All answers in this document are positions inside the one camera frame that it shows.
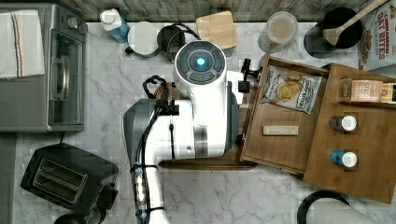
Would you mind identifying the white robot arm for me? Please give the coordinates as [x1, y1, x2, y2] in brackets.
[123, 40, 244, 224]

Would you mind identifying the pink snack box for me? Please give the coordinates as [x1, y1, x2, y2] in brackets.
[340, 78, 396, 104]

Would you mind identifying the cinnamon oat bites cereal box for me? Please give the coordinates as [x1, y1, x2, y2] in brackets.
[359, 0, 396, 71]

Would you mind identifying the green enamel mug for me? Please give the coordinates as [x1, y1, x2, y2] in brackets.
[125, 21, 160, 58]

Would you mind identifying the black two-slot toaster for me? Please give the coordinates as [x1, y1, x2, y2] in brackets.
[21, 143, 119, 215]

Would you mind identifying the black round pot lid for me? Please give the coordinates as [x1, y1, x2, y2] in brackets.
[53, 207, 106, 224]

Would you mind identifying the dark spice bottle white cap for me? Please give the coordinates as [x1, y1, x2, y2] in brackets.
[329, 115, 358, 132]

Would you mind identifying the paper towel roll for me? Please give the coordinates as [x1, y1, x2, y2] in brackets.
[306, 205, 379, 224]

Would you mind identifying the black paper towel holder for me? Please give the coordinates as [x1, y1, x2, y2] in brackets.
[297, 190, 349, 224]

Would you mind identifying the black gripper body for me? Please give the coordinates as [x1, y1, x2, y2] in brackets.
[238, 58, 260, 93]

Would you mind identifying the dark grey tumbler cup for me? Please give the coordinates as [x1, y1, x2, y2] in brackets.
[157, 25, 186, 52]

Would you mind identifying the teal canister with wooden lid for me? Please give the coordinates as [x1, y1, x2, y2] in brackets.
[195, 11, 238, 57]

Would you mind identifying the wooden drawer cabinet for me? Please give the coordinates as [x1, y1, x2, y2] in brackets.
[304, 63, 396, 203]

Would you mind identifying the blue spice bottle white cap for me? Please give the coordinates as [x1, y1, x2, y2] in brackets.
[330, 149, 358, 168]

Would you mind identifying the black utensil holder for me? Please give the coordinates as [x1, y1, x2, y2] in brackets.
[304, 7, 363, 59]

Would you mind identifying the striped white dish towel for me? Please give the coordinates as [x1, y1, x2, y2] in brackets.
[0, 9, 45, 79]

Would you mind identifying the blue white salt canister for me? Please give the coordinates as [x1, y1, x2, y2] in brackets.
[100, 8, 130, 43]

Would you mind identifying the bag of potato chips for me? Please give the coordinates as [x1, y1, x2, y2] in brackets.
[262, 65, 322, 115]

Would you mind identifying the wooden drawer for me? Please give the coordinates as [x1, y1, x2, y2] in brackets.
[240, 55, 330, 174]

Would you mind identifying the silver toaster oven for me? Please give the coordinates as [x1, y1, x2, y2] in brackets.
[1, 2, 88, 133]

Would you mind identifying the wooden spoon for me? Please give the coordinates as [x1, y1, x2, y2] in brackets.
[322, 0, 389, 46]

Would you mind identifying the clear cereal jar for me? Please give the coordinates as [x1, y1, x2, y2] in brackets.
[258, 11, 298, 53]

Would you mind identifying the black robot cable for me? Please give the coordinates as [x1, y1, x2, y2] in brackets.
[134, 21, 202, 224]

